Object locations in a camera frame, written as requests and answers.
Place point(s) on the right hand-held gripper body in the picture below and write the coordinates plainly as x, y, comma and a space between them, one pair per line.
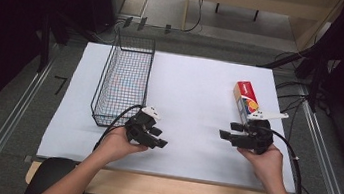
258, 138

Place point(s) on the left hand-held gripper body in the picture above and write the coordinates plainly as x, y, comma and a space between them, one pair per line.
137, 124

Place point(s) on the person's left hand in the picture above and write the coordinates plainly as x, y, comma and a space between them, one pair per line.
118, 145

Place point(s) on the person's right hand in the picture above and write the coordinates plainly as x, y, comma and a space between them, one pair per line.
268, 168

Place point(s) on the red and orange carton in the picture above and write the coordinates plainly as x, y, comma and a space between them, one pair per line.
245, 98

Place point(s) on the white table cover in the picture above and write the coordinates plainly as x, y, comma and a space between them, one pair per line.
191, 113

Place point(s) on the black stand legs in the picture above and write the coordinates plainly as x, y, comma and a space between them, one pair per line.
311, 66

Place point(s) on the black round chair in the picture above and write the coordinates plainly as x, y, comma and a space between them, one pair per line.
50, 175

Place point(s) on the black stand leg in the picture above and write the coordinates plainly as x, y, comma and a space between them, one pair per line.
45, 43

